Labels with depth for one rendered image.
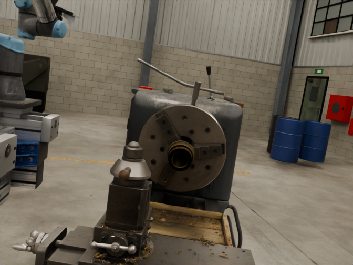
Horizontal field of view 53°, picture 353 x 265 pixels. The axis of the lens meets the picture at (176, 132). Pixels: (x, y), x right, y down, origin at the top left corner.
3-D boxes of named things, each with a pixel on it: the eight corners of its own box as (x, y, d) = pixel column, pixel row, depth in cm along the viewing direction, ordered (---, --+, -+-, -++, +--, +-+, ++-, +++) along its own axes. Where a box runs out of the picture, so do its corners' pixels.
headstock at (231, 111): (138, 155, 202) (147, 88, 197) (220, 168, 200) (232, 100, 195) (114, 184, 144) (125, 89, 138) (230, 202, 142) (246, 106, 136)
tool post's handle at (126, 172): (122, 175, 66) (123, 164, 65) (132, 176, 65) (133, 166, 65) (116, 181, 61) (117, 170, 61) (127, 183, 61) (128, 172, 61)
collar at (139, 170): (115, 166, 73) (116, 152, 72) (153, 172, 72) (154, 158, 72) (105, 176, 65) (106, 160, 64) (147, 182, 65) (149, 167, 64)
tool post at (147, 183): (113, 212, 74) (118, 166, 73) (147, 218, 74) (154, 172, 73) (104, 226, 67) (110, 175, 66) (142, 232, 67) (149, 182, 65)
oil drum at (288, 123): (264, 155, 784) (271, 116, 771) (288, 157, 799) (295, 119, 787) (278, 162, 727) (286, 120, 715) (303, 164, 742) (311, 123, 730)
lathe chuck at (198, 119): (133, 174, 136) (152, 94, 131) (213, 194, 135) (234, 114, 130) (128, 180, 127) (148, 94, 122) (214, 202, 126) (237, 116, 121)
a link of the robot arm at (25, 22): (34, 39, 150) (36, 12, 149) (12, 36, 153) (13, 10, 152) (45, 41, 158) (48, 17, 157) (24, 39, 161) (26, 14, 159)
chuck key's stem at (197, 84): (194, 113, 128) (201, 82, 126) (193, 114, 126) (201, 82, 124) (188, 112, 128) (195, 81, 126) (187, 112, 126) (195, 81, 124)
